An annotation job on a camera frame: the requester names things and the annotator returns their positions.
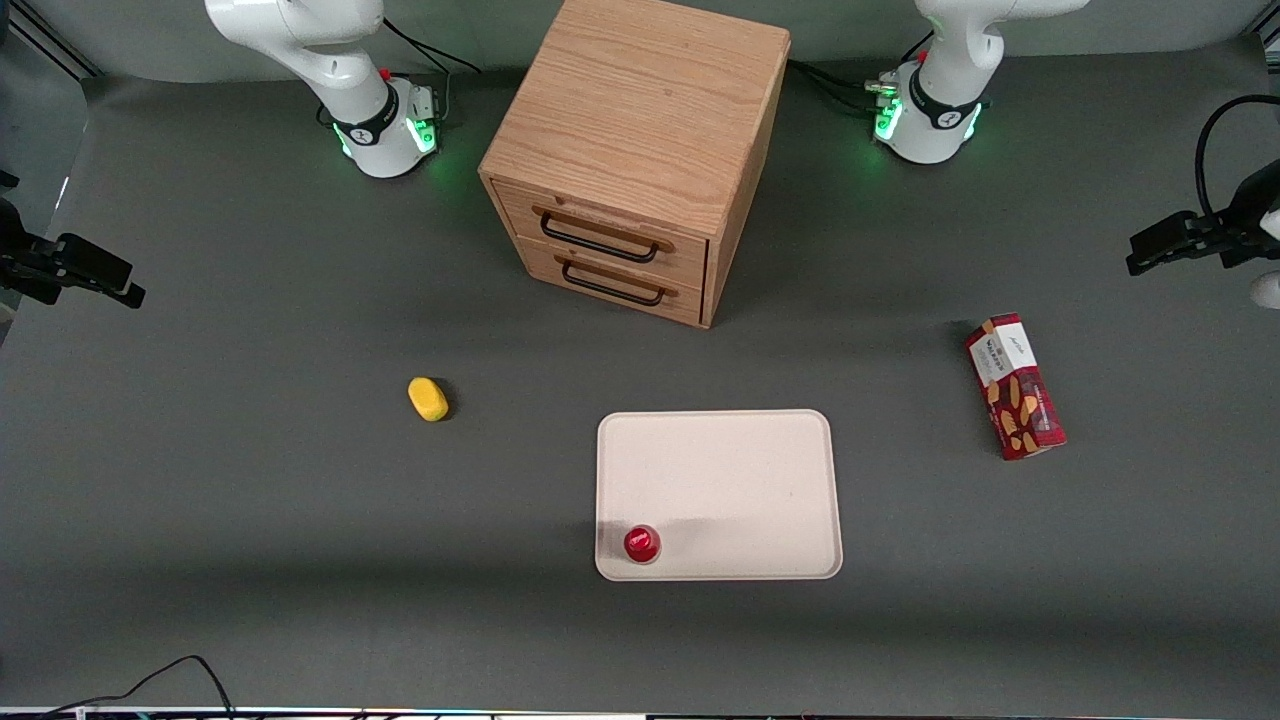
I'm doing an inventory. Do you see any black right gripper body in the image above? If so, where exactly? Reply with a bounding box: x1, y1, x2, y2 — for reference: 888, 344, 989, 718
0, 198, 63, 307

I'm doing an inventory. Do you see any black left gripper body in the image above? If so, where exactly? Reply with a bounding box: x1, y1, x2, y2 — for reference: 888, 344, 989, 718
1205, 160, 1280, 269

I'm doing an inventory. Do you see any red tartan cookie box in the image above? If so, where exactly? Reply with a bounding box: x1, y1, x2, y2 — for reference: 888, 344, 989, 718
965, 313, 1068, 462

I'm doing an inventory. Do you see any white rectangular tray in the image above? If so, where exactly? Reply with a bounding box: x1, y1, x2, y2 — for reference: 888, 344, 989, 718
596, 409, 844, 582

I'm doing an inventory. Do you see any yellow sponge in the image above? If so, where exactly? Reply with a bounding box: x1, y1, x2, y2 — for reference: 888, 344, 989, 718
408, 376, 450, 423

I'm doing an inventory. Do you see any wooden two-drawer cabinet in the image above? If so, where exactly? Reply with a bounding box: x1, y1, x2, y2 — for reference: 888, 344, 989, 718
478, 0, 792, 330

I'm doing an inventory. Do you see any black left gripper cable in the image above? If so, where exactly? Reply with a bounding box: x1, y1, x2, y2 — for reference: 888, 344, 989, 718
1195, 94, 1280, 223

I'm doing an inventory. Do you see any aluminium frame rail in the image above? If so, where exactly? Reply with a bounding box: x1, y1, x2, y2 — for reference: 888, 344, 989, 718
0, 0, 103, 83

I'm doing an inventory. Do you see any black left arm base cable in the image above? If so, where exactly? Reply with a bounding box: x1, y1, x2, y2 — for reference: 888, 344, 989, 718
788, 28, 936, 113

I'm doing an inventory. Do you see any black arm base cable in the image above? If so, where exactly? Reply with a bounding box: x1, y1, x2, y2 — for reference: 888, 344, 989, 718
380, 16, 483, 126
788, 28, 936, 113

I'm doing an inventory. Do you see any black right arm base cable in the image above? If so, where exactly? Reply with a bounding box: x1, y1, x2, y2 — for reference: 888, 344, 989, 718
380, 16, 483, 126

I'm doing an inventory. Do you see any black cable at table edge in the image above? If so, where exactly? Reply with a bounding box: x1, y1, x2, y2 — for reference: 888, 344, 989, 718
40, 655, 237, 720

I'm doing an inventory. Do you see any black drawer handle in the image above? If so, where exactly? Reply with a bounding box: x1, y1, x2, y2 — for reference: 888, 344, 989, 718
561, 258, 667, 308
540, 212, 662, 265

